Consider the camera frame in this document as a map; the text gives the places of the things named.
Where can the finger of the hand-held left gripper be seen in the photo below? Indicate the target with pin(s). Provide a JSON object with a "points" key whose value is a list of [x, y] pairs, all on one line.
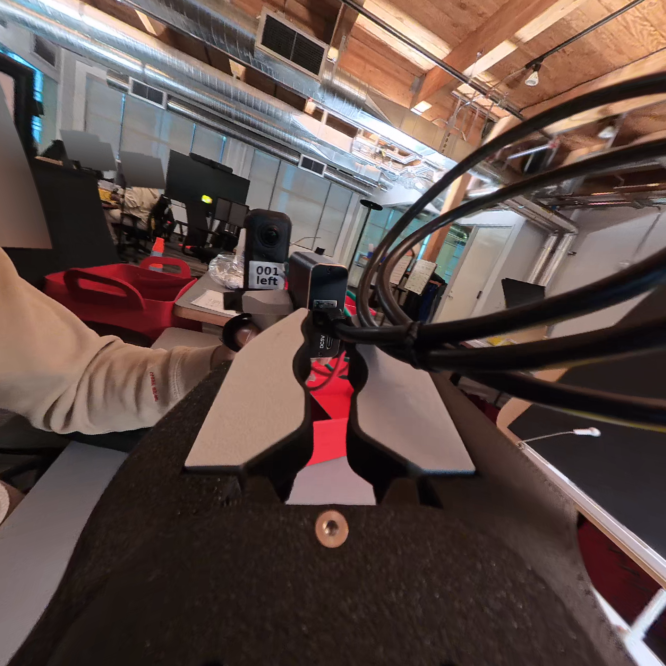
{"points": [[268, 303]]}

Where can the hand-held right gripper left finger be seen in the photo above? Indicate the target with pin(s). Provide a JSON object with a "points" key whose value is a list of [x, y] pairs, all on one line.
{"points": [[249, 395]]}

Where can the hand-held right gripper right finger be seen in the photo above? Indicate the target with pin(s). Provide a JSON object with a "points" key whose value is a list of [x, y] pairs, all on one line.
{"points": [[411, 416]]}

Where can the red storage bin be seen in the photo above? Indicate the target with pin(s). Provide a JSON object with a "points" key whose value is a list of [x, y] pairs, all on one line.
{"points": [[328, 442]]}

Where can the person's left forearm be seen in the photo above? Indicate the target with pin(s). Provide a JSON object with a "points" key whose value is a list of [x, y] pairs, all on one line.
{"points": [[78, 364]]}

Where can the person's left hand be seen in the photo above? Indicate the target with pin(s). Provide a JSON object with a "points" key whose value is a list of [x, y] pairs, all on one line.
{"points": [[244, 337]]}

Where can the crumpled clear plastic bag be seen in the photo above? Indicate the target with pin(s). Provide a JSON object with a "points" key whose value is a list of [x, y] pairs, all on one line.
{"points": [[226, 270]]}

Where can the black tv monitor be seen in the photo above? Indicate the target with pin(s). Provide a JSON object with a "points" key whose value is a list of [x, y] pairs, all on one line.
{"points": [[208, 182]]}

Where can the black floor lamp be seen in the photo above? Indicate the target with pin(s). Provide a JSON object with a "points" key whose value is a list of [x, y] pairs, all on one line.
{"points": [[371, 204]]}

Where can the orange traffic cone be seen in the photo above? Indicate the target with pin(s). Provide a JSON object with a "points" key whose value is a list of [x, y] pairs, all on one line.
{"points": [[157, 248]]}

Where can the red tote bag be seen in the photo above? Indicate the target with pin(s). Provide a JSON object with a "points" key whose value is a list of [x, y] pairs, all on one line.
{"points": [[119, 307]]}

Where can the ceiling vent grille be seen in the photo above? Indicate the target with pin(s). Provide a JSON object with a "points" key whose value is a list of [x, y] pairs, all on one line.
{"points": [[291, 44]]}

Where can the ceiling track spotlight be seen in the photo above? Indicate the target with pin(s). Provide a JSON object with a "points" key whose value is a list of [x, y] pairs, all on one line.
{"points": [[532, 77]]}

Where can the silver air duct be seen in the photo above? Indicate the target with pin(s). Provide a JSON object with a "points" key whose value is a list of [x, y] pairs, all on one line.
{"points": [[104, 47]]}

